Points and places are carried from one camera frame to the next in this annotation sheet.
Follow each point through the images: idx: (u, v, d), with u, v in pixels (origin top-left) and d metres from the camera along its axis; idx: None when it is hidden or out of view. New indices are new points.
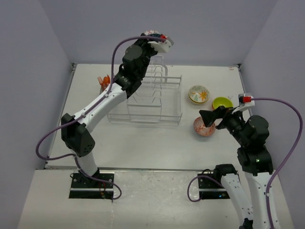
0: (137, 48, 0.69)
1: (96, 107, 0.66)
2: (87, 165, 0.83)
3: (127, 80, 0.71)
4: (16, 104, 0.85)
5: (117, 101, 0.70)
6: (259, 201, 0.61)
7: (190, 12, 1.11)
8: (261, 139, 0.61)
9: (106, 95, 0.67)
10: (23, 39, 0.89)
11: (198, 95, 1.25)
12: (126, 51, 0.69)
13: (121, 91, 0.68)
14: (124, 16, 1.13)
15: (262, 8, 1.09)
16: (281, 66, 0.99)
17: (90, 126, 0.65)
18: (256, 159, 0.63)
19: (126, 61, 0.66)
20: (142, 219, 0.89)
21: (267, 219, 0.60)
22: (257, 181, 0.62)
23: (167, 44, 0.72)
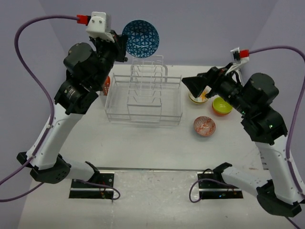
0: (85, 48, 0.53)
1: (44, 143, 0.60)
2: (80, 177, 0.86)
3: (75, 91, 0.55)
4: (16, 104, 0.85)
5: (68, 125, 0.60)
6: (282, 169, 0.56)
7: (191, 12, 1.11)
8: (269, 100, 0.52)
9: (49, 126, 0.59)
10: (23, 39, 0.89)
11: None
12: (71, 52, 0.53)
13: (65, 115, 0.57)
14: (123, 15, 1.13)
15: (262, 7, 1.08)
16: (281, 65, 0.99)
17: (45, 164, 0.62)
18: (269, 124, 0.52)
19: (69, 66, 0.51)
20: (142, 219, 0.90)
21: (293, 184, 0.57)
22: (275, 149, 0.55)
23: (97, 22, 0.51)
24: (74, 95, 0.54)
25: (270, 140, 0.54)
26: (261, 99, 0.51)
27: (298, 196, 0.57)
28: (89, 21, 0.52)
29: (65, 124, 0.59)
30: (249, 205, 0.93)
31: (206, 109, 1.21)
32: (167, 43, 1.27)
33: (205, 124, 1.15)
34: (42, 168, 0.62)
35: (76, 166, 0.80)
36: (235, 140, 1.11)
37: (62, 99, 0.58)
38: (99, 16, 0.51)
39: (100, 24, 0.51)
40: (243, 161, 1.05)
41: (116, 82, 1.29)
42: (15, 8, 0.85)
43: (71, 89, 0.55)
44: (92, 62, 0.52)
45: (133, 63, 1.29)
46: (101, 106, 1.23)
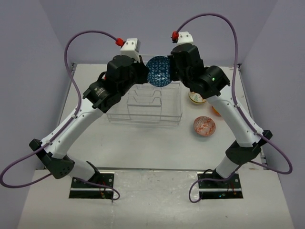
0: (127, 58, 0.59)
1: (64, 131, 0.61)
2: (81, 175, 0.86)
3: (105, 92, 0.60)
4: (15, 105, 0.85)
5: (90, 120, 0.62)
6: (235, 116, 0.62)
7: (190, 13, 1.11)
8: (194, 57, 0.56)
9: (74, 116, 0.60)
10: (22, 40, 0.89)
11: (198, 95, 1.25)
12: (114, 58, 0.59)
13: (91, 109, 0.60)
14: (123, 16, 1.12)
15: (262, 8, 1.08)
16: (280, 66, 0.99)
17: (58, 152, 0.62)
18: (209, 78, 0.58)
19: (111, 67, 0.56)
20: (142, 219, 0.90)
21: (248, 127, 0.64)
22: (223, 98, 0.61)
23: (130, 43, 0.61)
24: (103, 94, 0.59)
25: (216, 92, 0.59)
26: (188, 60, 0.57)
27: (255, 136, 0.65)
28: (124, 44, 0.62)
29: (88, 117, 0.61)
30: (249, 205, 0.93)
31: (206, 109, 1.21)
32: (167, 43, 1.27)
33: (205, 124, 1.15)
34: (55, 156, 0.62)
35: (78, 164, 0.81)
36: (235, 140, 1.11)
37: (89, 97, 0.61)
38: (132, 40, 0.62)
39: (132, 45, 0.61)
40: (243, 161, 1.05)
41: None
42: (14, 8, 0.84)
43: (101, 88, 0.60)
44: (129, 69, 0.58)
45: None
46: None
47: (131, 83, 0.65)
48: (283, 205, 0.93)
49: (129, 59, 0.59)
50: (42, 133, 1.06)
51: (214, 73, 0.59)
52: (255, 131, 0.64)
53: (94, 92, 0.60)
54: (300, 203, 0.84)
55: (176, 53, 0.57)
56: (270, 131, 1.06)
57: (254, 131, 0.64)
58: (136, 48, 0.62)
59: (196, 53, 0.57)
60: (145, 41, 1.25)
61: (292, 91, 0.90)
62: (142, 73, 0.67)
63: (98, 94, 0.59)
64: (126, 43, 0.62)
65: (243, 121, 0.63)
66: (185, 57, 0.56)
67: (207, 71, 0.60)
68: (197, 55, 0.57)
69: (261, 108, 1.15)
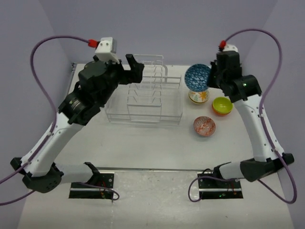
0: (100, 66, 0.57)
1: (42, 150, 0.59)
2: (81, 178, 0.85)
3: (81, 104, 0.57)
4: (15, 106, 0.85)
5: (67, 135, 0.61)
6: (256, 125, 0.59)
7: (190, 13, 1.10)
8: (232, 62, 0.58)
9: (50, 133, 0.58)
10: (21, 41, 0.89)
11: (198, 95, 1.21)
12: (86, 67, 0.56)
13: (66, 125, 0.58)
14: (122, 17, 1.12)
15: (262, 8, 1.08)
16: (281, 67, 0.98)
17: (39, 171, 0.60)
18: (240, 83, 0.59)
19: (81, 78, 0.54)
20: (142, 219, 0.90)
21: (267, 141, 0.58)
22: (248, 105, 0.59)
23: (104, 44, 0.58)
24: (78, 107, 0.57)
25: (243, 97, 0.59)
26: (226, 64, 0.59)
27: (272, 153, 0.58)
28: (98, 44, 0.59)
29: (65, 133, 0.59)
30: (249, 205, 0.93)
31: (206, 109, 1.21)
32: (167, 44, 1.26)
33: (205, 124, 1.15)
34: (36, 175, 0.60)
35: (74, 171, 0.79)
36: (235, 140, 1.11)
37: (65, 110, 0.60)
38: (106, 40, 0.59)
39: (107, 46, 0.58)
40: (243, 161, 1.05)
41: None
42: (14, 9, 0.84)
43: (77, 100, 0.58)
44: (103, 79, 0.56)
45: None
46: None
47: (111, 91, 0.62)
48: (283, 205, 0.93)
49: (102, 68, 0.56)
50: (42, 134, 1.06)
51: (248, 80, 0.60)
52: (273, 147, 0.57)
53: (69, 105, 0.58)
54: (300, 203, 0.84)
55: (219, 55, 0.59)
56: None
57: (272, 148, 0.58)
58: (111, 49, 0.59)
59: (236, 59, 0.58)
60: (145, 41, 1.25)
61: (293, 92, 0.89)
62: (123, 74, 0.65)
63: (73, 107, 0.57)
64: (100, 44, 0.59)
65: (262, 133, 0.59)
66: (224, 60, 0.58)
67: (242, 78, 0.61)
68: (237, 61, 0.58)
69: None
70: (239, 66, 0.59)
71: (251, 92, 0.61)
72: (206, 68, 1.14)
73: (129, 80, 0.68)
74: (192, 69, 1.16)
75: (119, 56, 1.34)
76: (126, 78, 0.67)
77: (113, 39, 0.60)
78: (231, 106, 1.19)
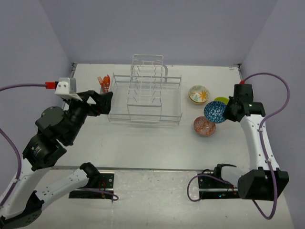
0: (58, 111, 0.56)
1: (12, 194, 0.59)
2: (75, 186, 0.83)
3: (42, 149, 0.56)
4: (15, 106, 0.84)
5: (35, 178, 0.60)
6: (253, 136, 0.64)
7: (190, 13, 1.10)
8: (244, 91, 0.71)
9: (15, 181, 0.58)
10: (21, 41, 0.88)
11: (198, 95, 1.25)
12: (44, 113, 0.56)
13: (31, 172, 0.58)
14: (122, 16, 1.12)
15: (262, 8, 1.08)
16: (281, 67, 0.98)
17: (12, 213, 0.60)
18: (247, 104, 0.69)
19: (40, 127, 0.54)
20: (142, 219, 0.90)
21: (262, 152, 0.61)
22: (250, 120, 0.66)
23: (62, 86, 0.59)
24: (40, 152, 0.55)
25: (246, 112, 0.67)
26: (238, 90, 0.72)
27: (265, 165, 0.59)
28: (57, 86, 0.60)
29: (31, 179, 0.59)
30: (249, 205, 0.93)
31: None
32: (167, 44, 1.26)
33: (205, 124, 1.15)
34: (11, 217, 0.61)
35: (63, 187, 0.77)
36: (235, 140, 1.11)
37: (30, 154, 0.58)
38: (64, 81, 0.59)
39: (65, 88, 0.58)
40: (243, 161, 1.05)
41: (116, 82, 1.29)
42: (13, 8, 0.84)
43: (39, 146, 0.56)
44: (63, 124, 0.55)
45: (133, 64, 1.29)
46: None
47: (76, 131, 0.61)
48: (283, 206, 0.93)
49: (61, 114, 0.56)
50: None
51: (255, 104, 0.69)
52: (267, 158, 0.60)
53: (32, 151, 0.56)
54: (301, 204, 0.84)
55: (235, 85, 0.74)
56: (270, 131, 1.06)
57: (266, 159, 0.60)
58: (70, 90, 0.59)
59: (248, 89, 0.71)
60: (145, 41, 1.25)
61: (293, 92, 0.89)
62: (90, 108, 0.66)
63: (35, 152, 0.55)
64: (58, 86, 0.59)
65: (259, 146, 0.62)
66: (238, 88, 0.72)
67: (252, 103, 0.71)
68: (249, 91, 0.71)
69: None
70: (251, 94, 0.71)
71: (257, 113, 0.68)
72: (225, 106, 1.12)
73: (97, 112, 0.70)
74: (211, 105, 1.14)
75: (119, 56, 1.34)
76: (93, 112, 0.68)
77: (69, 78, 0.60)
78: None
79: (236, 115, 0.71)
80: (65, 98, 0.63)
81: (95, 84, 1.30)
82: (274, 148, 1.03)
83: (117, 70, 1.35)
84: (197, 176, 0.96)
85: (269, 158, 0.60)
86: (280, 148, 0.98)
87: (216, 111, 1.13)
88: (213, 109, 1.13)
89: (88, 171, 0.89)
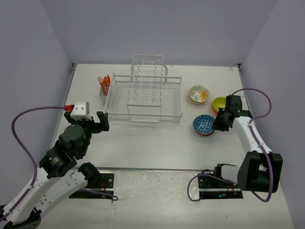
0: (79, 128, 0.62)
1: (23, 200, 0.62)
2: (73, 190, 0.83)
3: (59, 160, 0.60)
4: (15, 105, 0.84)
5: (47, 187, 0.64)
6: (245, 130, 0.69)
7: (190, 13, 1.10)
8: (234, 100, 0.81)
9: (30, 186, 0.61)
10: (20, 41, 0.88)
11: (198, 95, 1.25)
12: (66, 130, 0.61)
13: (46, 179, 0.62)
14: (122, 16, 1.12)
15: (262, 8, 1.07)
16: (281, 66, 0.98)
17: (19, 219, 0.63)
18: (236, 110, 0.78)
19: (63, 140, 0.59)
20: (142, 219, 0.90)
21: (254, 140, 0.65)
22: (240, 119, 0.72)
23: (79, 108, 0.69)
24: (57, 162, 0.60)
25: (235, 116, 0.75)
26: (229, 100, 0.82)
27: (259, 149, 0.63)
28: (73, 108, 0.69)
29: (45, 185, 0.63)
30: (249, 205, 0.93)
31: (206, 109, 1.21)
32: (167, 44, 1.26)
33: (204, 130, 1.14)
34: (17, 222, 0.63)
35: (61, 194, 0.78)
36: (235, 140, 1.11)
37: (46, 165, 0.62)
38: (81, 105, 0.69)
39: (82, 109, 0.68)
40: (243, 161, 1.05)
41: (116, 82, 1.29)
42: (12, 8, 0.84)
43: (56, 157, 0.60)
44: (81, 140, 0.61)
45: (133, 63, 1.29)
46: (100, 105, 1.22)
47: (87, 145, 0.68)
48: (283, 206, 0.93)
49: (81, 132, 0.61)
50: (43, 133, 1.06)
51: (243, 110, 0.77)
52: (259, 143, 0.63)
53: (49, 161, 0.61)
54: (302, 204, 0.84)
55: (226, 97, 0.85)
56: (270, 131, 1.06)
57: (259, 144, 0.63)
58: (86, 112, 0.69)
59: (236, 98, 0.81)
60: (145, 41, 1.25)
61: (293, 92, 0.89)
62: (94, 124, 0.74)
63: (53, 163, 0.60)
64: (75, 109, 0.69)
65: (250, 136, 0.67)
66: (228, 99, 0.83)
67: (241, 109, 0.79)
68: (238, 100, 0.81)
69: (262, 108, 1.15)
70: (240, 103, 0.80)
71: (245, 116, 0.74)
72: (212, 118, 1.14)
73: (100, 130, 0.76)
74: (199, 119, 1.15)
75: (118, 56, 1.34)
76: (96, 128, 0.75)
77: (87, 103, 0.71)
78: None
79: (228, 122, 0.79)
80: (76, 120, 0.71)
81: (95, 84, 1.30)
82: (273, 149, 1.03)
83: (117, 69, 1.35)
84: (197, 176, 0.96)
85: (261, 143, 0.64)
86: (280, 148, 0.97)
87: (205, 124, 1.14)
88: (202, 122, 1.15)
89: (87, 171, 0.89)
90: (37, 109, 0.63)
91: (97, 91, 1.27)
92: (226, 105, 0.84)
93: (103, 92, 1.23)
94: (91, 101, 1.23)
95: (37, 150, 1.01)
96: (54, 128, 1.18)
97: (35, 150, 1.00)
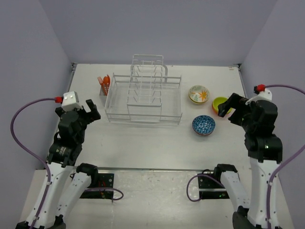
0: (71, 112, 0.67)
1: (46, 200, 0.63)
2: (81, 190, 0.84)
3: (66, 148, 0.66)
4: (15, 105, 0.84)
5: (64, 179, 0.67)
6: (261, 188, 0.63)
7: (190, 13, 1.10)
8: (268, 120, 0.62)
9: (49, 183, 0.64)
10: (21, 41, 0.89)
11: (198, 95, 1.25)
12: (61, 119, 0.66)
13: (61, 170, 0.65)
14: (123, 16, 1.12)
15: (262, 8, 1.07)
16: (281, 66, 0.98)
17: (48, 222, 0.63)
18: (264, 143, 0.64)
19: (64, 127, 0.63)
20: (141, 219, 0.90)
21: (264, 209, 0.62)
22: (261, 168, 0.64)
23: (69, 98, 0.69)
24: (66, 151, 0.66)
25: (260, 156, 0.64)
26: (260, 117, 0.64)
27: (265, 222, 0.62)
28: (63, 99, 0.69)
29: (62, 177, 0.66)
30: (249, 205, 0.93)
31: (206, 109, 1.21)
32: (167, 44, 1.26)
33: None
34: (47, 225, 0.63)
35: (74, 193, 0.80)
36: (235, 140, 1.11)
37: (54, 159, 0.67)
38: (69, 94, 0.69)
39: (72, 98, 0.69)
40: (243, 161, 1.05)
41: (116, 82, 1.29)
42: (12, 8, 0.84)
43: (62, 147, 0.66)
44: (78, 121, 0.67)
45: (133, 63, 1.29)
46: (100, 106, 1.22)
47: (84, 130, 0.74)
48: (283, 205, 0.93)
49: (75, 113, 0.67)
50: (43, 132, 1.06)
51: (272, 142, 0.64)
52: (268, 217, 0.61)
53: (57, 153, 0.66)
54: (302, 203, 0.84)
55: (257, 109, 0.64)
56: None
57: (267, 217, 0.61)
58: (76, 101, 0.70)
59: (272, 119, 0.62)
60: (145, 41, 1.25)
61: (294, 92, 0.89)
62: (86, 114, 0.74)
63: (61, 153, 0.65)
64: (65, 98, 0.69)
65: (263, 200, 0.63)
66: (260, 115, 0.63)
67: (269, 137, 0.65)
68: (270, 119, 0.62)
69: None
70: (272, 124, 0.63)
71: (271, 160, 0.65)
72: (211, 119, 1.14)
73: (93, 119, 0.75)
74: (199, 119, 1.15)
75: (118, 56, 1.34)
76: (89, 118, 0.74)
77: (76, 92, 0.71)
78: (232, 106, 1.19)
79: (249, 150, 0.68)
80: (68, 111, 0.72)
81: (95, 84, 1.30)
82: None
83: (117, 70, 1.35)
84: (197, 176, 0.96)
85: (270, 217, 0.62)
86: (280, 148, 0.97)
87: (204, 125, 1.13)
88: (201, 123, 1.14)
89: (86, 170, 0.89)
90: (33, 102, 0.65)
91: (97, 91, 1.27)
92: (253, 118, 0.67)
93: (103, 92, 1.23)
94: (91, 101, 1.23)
95: (37, 150, 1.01)
96: (54, 129, 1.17)
97: (35, 149, 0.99)
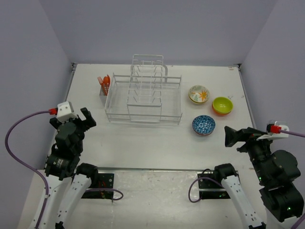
0: (68, 123, 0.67)
1: (45, 211, 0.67)
2: (81, 193, 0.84)
3: (63, 161, 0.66)
4: (15, 105, 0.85)
5: (62, 191, 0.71)
6: None
7: (190, 13, 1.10)
8: (290, 180, 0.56)
9: (47, 195, 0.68)
10: (21, 41, 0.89)
11: (198, 95, 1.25)
12: (58, 130, 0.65)
13: (59, 182, 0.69)
14: (123, 16, 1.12)
15: (262, 8, 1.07)
16: (281, 66, 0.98)
17: None
18: (286, 204, 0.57)
19: (61, 140, 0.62)
20: (142, 219, 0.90)
21: None
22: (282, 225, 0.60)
23: (64, 108, 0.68)
24: (63, 163, 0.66)
25: (281, 216, 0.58)
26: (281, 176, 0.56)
27: None
28: (57, 110, 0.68)
29: (59, 189, 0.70)
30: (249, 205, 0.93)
31: (206, 109, 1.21)
32: (166, 44, 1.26)
33: None
34: None
35: (74, 199, 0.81)
36: None
37: (52, 171, 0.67)
38: (64, 104, 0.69)
39: (67, 109, 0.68)
40: (243, 161, 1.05)
41: (116, 82, 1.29)
42: (12, 8, 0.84)
43: (59, 159, 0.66)
44: (75, 133, 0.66)
45: (133, 64, 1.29)
46: (100, 105, 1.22)
47: (81, 140, 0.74)
48: None
49: (71, 125, 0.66)
50: (43, 132, 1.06)
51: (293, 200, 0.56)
52: None
53: (54, 166, 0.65)
54: None
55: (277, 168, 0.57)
56: None
57: None
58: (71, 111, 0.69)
59: (294, 179, 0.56)
60: (145, 41, 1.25)
61: (294, 92, 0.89)
62: (82, 122, 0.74)
63: (59, 165, 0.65)
64: (59, 110, 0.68)
65: None
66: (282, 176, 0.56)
67: (287, 192, 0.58)
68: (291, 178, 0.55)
69: (262, 108, 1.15)
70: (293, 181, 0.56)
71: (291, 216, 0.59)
72: (212, 119, 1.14)
73: (88, 126, 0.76)
74: (199, 119, 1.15)
75: (118, 56, 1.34)
76: (84, 125, 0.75)
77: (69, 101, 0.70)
78: (232, 106, 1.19)
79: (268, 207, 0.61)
80: (63, 122, 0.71)
81: (95, 83, 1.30)
82: None
83: (117, 69, 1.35)
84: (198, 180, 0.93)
85: None
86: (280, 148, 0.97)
87: (204, 125, 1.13)
88: (201, 123, 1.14)
89: (86, 170, 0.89)
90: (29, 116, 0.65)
91: (97, 91, 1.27)
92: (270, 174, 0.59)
93: (103, 92, 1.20)
94: (91, 101, 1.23)
95: (37, 150, 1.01)
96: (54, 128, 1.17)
97: (35, 149, 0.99)
